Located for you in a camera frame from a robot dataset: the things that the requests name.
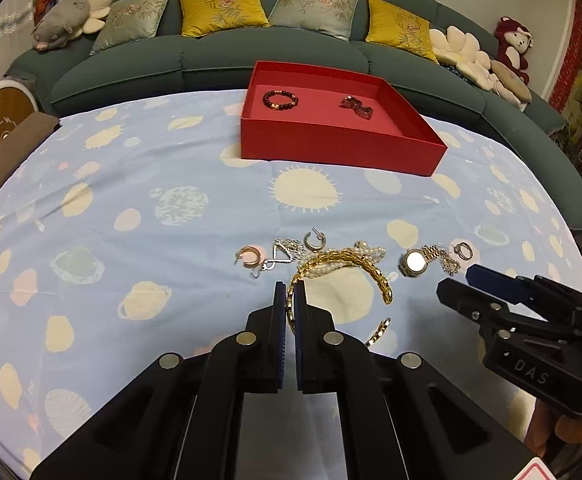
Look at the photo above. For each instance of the green sofa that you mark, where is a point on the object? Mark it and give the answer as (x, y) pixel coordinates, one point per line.
(211, 65)

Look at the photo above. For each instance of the grey-green embroidered cushion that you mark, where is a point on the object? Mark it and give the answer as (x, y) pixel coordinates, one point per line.
(131, 20)
(316, 7)

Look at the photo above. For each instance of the grey pig plush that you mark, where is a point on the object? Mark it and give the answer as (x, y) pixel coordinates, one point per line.
(61, 22)

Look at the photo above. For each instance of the beige round plush cushion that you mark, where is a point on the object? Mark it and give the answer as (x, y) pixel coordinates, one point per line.
(511, 82)

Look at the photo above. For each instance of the yellow embroidered cushion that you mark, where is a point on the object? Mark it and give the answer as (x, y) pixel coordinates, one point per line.
(221, 7)
(401, 27)

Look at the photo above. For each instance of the brown cardboard piece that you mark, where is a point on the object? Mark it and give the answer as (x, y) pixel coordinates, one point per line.
(16, 155)

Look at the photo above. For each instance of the blue patterned cushion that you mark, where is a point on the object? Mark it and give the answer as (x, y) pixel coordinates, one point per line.
(463, 76)

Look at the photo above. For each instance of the red wall hanging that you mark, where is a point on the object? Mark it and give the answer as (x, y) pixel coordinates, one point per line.
(568, 60)

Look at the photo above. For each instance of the blue planet print tablecloth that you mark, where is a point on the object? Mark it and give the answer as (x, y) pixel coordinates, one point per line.
(171, 240)

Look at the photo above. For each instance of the red cardboard box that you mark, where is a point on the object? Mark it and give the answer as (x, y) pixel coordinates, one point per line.
(321, 150)

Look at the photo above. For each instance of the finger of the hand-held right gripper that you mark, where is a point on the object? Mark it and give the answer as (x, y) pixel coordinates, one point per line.
(466, 300)
(496, 280)

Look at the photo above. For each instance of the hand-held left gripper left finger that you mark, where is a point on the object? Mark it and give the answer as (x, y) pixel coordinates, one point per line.
(281, 340)

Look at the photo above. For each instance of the gold wristwatch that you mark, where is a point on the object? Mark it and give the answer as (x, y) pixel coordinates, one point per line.
(413, 262)

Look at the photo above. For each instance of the red monkey plush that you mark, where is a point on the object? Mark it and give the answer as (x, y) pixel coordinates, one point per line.
(513, 45)

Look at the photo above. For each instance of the white flower plush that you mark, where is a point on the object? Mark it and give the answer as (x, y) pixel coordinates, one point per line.
(463, 50)

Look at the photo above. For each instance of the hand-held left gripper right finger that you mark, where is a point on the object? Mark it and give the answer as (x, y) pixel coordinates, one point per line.
(300, 340)

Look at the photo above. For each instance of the silver hoop earring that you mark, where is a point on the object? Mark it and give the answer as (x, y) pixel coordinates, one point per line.
(316, 246)

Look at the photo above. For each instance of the red and white card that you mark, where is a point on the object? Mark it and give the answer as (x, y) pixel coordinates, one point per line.
(536, 472)

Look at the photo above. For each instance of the gold hoop earring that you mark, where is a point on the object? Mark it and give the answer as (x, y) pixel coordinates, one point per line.
(255, 255)

